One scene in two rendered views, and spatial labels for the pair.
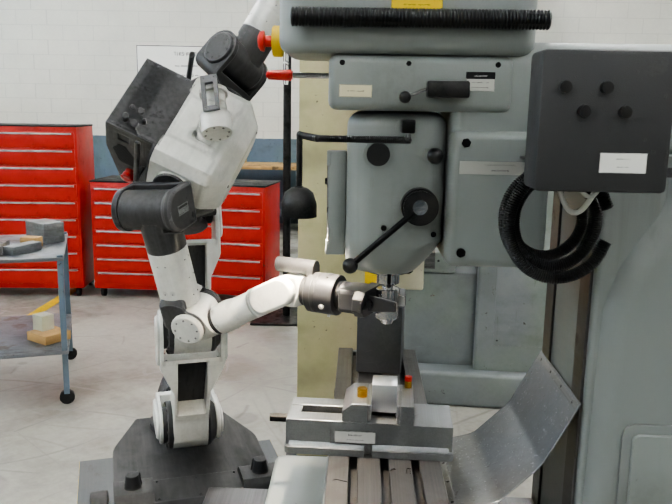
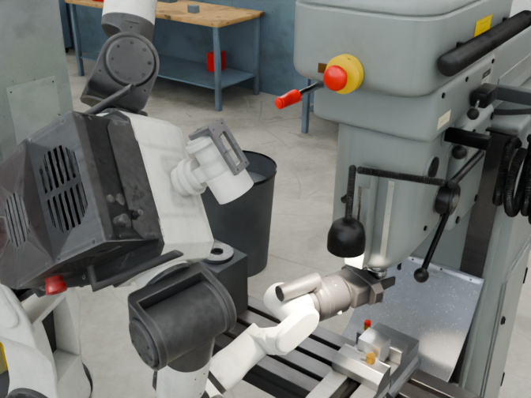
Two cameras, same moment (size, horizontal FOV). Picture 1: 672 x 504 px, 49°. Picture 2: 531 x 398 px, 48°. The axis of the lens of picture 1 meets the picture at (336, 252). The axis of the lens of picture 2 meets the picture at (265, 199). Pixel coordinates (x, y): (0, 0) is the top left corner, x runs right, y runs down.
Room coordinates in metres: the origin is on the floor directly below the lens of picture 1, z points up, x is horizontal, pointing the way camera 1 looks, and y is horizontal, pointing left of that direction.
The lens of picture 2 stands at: (1.09, 0.97, 2.02)
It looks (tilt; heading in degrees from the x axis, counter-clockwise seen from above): 28 degrees down; 303
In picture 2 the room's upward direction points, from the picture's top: 1 degrees clockwise
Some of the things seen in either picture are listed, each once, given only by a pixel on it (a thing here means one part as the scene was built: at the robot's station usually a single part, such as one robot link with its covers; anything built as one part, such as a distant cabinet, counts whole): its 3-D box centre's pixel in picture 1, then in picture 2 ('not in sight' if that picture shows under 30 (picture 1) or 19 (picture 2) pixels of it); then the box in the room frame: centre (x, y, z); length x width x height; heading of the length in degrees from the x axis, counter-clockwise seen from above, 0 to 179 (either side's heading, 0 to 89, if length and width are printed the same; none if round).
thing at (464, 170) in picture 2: (362, 139); (466, 167); (1.33, -0.04, 1.58); 0.17 x 0.01 x 0.01; 89
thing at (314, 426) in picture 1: (369, 417); (365, 371); (1.48, -0.08, 0.99); 0.35 x 0.15 x 0.11; 86
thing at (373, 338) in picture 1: (381, 326); (205, 275); (2.01, -0.13, 1.03); 0.22 x 0.12 x 0.20; 173
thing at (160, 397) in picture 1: (187, 416); not in sight; (2.17, 0.45, 0.68); 0.21 x 0.20 x 0.13; 17
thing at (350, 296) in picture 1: (347, 297); (344, 290); (1.53, -0.03, 1.24); 0.13 x 0.12 x 0.10; 155
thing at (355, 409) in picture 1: (358, 401); (361, 366); (1.49, -0.05, 1.02); 0.12 x 0.06 x 0.04; 176
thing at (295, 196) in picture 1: (299, 201); (347, 234); (1.49, 0.08, 1.45); 0.07 x 0.07 x 0.06
